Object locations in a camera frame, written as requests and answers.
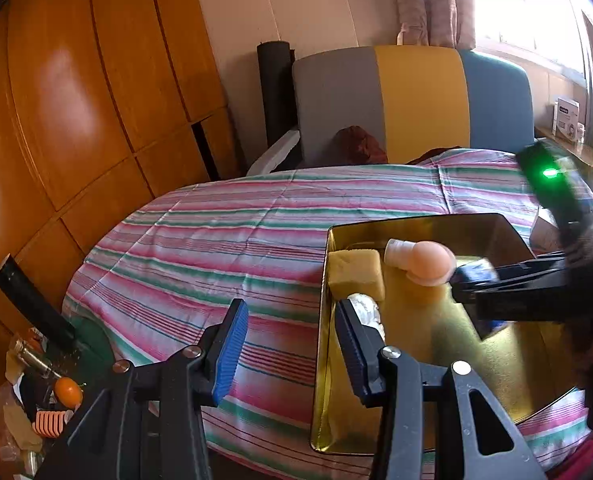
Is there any white plastic wrapped bundle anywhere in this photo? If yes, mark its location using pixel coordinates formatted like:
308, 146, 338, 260
349, 292, 387, 337

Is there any grey yellow blue headboard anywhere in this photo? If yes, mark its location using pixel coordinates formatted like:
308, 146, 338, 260
292, 45, 536, 166

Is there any wooden wardrobe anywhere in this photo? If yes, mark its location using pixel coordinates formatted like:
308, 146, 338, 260
0, 0, 242, 461

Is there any dark red cloth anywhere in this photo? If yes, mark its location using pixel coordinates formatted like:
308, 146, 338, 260
332, 126, 388, 165

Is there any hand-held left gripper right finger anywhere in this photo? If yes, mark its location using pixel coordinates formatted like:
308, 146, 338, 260
335, 298, 549, 480

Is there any orange ribbed item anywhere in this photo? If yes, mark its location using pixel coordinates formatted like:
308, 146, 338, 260
32, 409, 74, 440

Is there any window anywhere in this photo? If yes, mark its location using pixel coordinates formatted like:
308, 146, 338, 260
469, 0, 593, 91

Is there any metal cylinder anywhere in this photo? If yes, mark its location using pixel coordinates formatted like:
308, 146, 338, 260
10, 338, 52, 378

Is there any striped bed sheet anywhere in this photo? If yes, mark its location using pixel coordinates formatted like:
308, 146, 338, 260
61, 149, 593, 478

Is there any yellow sponge block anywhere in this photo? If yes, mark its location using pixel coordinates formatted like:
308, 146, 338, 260
327, 249, 386, 300

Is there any pink patterned curtain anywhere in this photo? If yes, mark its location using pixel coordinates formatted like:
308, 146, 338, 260
391, 0, 477, 51

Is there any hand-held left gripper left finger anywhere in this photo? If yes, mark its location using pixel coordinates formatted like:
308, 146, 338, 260
34, 298, 250, 480

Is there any gold metal tin tray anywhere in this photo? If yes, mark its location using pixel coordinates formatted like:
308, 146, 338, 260
310, 213, 589, 457

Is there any blue and white carton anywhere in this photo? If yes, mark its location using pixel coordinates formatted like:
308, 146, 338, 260
455, 258, 509, 341

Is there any white box with print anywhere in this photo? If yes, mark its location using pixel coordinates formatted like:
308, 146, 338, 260
552, 96, 582, 141

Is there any orange fruit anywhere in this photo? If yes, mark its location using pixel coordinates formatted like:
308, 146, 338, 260
54, 377, 84, 408

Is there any round peach plastic bottle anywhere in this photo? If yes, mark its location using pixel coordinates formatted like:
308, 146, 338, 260
383, 239, 456, 286

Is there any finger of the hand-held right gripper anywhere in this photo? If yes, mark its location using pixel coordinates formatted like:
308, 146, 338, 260
450, 274, 593, 337
495, 252, 573, 285

